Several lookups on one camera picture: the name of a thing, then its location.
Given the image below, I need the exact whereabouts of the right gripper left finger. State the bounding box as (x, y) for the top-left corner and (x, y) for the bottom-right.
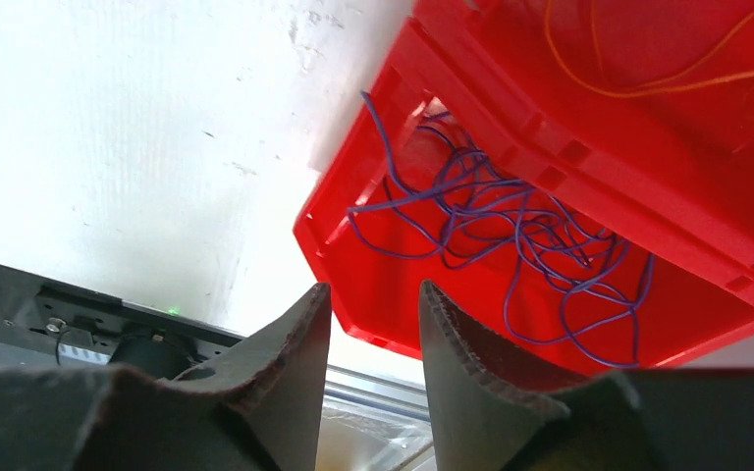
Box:
(0, 284), (332, 470)

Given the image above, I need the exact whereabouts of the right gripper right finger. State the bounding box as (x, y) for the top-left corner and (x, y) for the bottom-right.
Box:
(418, 281), (754, 470)

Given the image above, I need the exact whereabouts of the yellow cable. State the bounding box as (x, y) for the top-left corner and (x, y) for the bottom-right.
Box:
(542, 0), (754, 100)

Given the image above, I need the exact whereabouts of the red plastic bin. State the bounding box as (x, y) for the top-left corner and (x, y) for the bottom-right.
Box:
(294, 1), (754, 374)

